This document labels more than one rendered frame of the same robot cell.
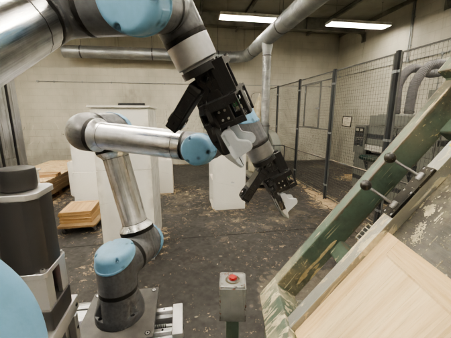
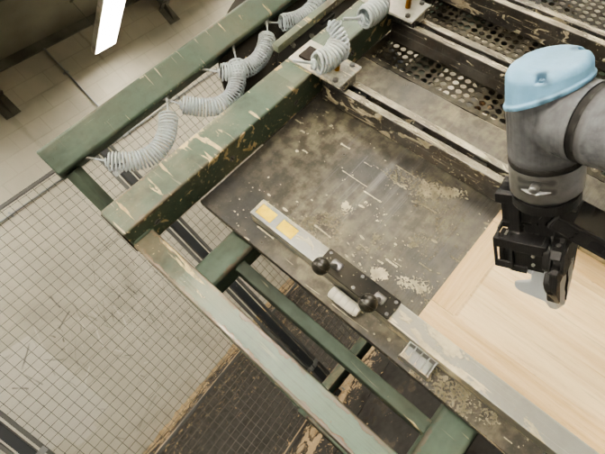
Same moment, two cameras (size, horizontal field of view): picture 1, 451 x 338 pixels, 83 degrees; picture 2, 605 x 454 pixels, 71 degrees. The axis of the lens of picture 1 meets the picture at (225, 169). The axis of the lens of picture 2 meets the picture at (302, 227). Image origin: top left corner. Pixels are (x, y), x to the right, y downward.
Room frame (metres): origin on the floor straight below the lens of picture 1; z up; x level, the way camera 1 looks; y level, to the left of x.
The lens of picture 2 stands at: (1.12, 0.22, 1.80)
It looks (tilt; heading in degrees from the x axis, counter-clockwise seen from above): 13 degrees down; 250
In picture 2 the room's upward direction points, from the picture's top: 41 degrees counter-clockwise
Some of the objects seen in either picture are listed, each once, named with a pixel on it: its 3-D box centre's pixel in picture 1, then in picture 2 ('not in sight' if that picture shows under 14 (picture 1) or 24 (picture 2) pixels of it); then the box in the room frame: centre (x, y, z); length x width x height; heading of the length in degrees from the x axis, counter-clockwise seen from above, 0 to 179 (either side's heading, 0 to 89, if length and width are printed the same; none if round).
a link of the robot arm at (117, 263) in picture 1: (117, 265); not in sight; (0.72, 0.34, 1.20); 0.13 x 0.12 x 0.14; 164
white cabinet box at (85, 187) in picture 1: (100, 186); not in sight; (4.55, 2.30, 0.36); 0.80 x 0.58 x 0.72; 10
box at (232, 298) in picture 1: (232, 296); not in sight; (1.04, -0.03, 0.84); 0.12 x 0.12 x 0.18; 89
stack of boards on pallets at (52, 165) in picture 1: (49, 178); not in sight; (5.68, 4.01, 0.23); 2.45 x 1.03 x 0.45; 10
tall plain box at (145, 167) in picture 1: (132, 179); not in sight; (3.07, 1.14, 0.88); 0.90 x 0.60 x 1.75; 10
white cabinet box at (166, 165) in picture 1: (159, 174); not in sight; (5.50, 1.45, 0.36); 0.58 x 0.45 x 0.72; 100
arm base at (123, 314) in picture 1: (119, 299); not in sight; (0.72, 0.34, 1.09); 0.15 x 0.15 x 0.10
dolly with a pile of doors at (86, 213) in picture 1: (83, 216); not in sight; (3.66, 2.15, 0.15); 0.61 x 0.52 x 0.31; 10
